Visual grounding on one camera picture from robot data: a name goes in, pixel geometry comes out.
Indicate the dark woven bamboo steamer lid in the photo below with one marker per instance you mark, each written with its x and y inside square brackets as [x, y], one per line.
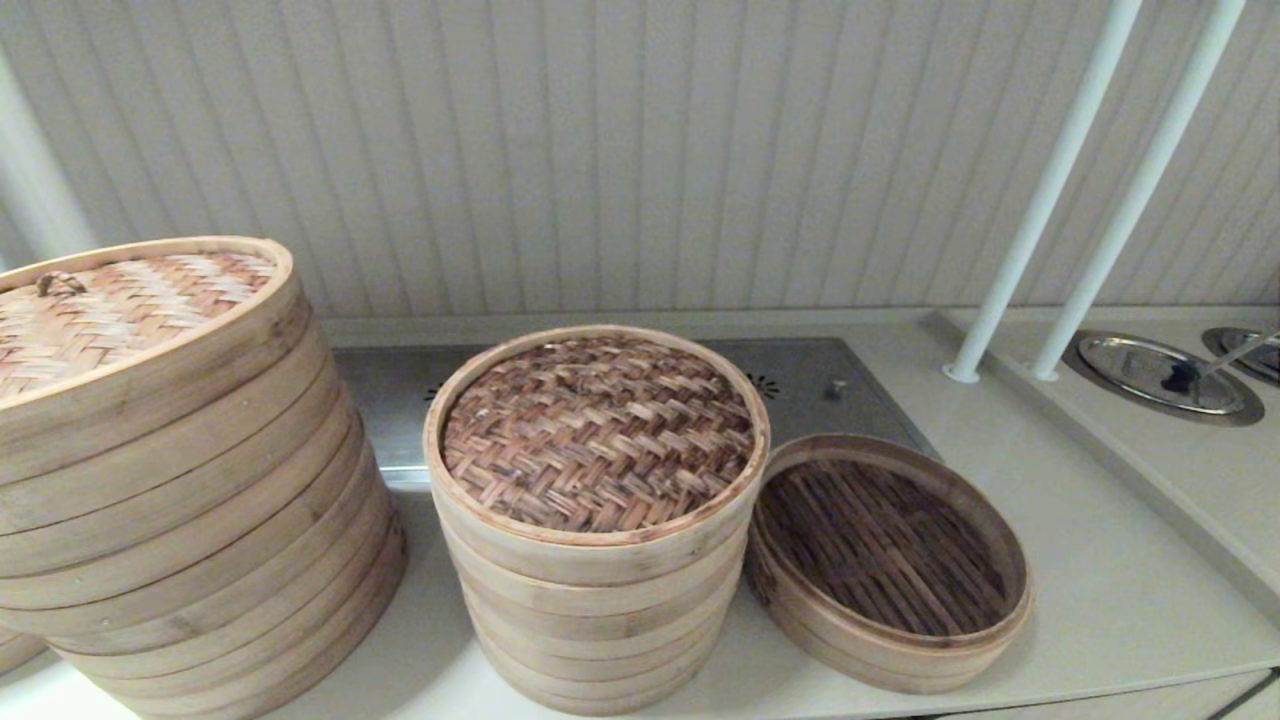
[600, 430]

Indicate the shallow slatted bamboo steamer tray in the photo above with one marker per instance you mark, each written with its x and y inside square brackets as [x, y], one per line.
[880, 550]

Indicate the large bamboo steamer stack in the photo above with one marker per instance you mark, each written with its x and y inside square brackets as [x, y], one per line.
[200, 560]

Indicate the large light woven steamer lid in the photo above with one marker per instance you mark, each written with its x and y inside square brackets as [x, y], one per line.
[120, 310]

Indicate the small metal knob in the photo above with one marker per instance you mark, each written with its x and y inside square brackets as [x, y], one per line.
[836, 389]

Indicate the stainless steel steam plate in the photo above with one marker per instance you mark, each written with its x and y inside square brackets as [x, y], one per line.
[400, 420]

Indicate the white metal pole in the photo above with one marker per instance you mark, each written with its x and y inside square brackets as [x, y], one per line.
[1040, 200]
[1140, 190]

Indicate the round metal dish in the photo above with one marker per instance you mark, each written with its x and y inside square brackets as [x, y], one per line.
[1250, 360]
[1130, 365]

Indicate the metal ladle with black head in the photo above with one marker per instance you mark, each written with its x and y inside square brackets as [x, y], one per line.
[1182, 378]

